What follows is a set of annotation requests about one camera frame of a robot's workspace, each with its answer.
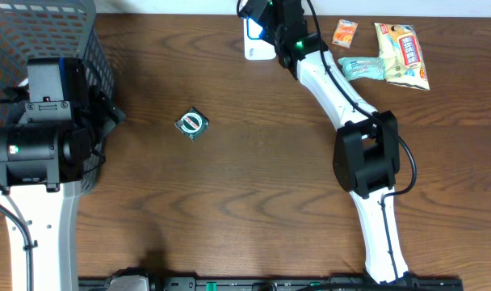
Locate yellow snack chip bag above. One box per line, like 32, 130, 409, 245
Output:
374, 23, 430, 91

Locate orange tissue packet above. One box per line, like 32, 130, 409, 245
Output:
332, 19, 358, 49

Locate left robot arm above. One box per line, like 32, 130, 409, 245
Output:
0, 57, 124, 290

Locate light green pouch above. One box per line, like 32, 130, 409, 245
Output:
338, 57, 385, 81

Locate dark green balm box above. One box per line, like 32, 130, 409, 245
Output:
174, 107, 209, 141

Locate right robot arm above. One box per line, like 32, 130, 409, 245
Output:
237, 0, 409, 285

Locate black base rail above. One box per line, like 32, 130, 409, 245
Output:
78, 275, 464, 291

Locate grey plastic shopping basket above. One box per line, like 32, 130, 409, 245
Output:
0, 1, 115, 194

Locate left black cable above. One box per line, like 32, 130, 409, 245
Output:
0, 196, 39, 291

